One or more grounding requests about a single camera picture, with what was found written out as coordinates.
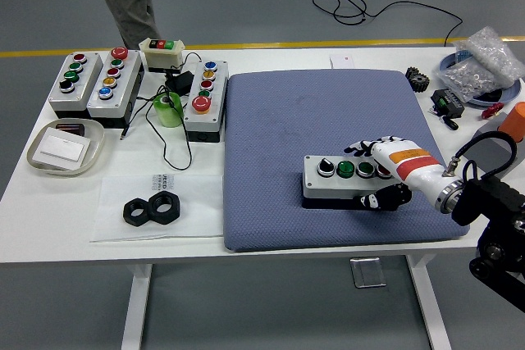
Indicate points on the white table leg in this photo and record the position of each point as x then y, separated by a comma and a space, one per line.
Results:
137, 309
430, 309

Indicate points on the small black hex nut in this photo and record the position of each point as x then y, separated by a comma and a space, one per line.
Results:
129, 212

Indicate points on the blue-grey padded mat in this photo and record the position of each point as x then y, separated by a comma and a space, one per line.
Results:
287, 120

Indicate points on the white oval tray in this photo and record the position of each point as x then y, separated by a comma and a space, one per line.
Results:
95, 145

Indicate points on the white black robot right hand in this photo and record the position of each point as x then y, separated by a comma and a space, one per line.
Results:
410, 165

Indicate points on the large black hex nut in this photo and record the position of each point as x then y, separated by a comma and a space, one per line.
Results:
174, 208

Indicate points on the small black clip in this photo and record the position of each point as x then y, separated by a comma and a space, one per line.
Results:
450, 123

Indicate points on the white card red mark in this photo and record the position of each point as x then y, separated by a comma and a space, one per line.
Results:
341, 62

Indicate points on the grey four-button control box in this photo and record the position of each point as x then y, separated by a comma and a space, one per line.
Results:
313, 186

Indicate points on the bubble wrap bag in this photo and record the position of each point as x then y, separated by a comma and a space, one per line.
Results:
492, 55

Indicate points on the black metal gear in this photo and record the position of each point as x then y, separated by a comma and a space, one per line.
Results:
417, 79

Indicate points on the dark brown small block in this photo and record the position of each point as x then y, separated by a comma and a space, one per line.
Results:
69, 128

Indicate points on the grey box orange button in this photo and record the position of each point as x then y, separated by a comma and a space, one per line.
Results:
514, 120

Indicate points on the cream three-button switch box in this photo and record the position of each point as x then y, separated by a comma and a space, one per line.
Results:
162, 57

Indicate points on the clear bag of washers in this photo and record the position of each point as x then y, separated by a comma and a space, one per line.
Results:
467, 79

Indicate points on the metal floor plate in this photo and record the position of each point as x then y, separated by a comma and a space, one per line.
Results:
368, 272

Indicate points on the black power adapter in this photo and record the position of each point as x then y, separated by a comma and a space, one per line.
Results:
179, 83

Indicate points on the grey five-button box long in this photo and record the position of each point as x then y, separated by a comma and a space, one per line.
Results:
123, 83

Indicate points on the green tape roll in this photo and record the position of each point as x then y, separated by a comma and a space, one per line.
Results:
168, 116

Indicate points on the grey control box black knob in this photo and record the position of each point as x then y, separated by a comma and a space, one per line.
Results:
78, 92

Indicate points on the small red clip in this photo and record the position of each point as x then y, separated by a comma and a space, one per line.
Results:
492, 111

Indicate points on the white wall switch plate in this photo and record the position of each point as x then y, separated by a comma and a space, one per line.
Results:
61, 149

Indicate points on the black module green terminals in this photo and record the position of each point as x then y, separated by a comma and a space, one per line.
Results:
449, 103

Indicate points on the blue round plate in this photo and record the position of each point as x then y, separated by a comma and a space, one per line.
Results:
508, 94

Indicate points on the grey five-button box short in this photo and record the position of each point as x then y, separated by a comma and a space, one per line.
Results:
217, 92

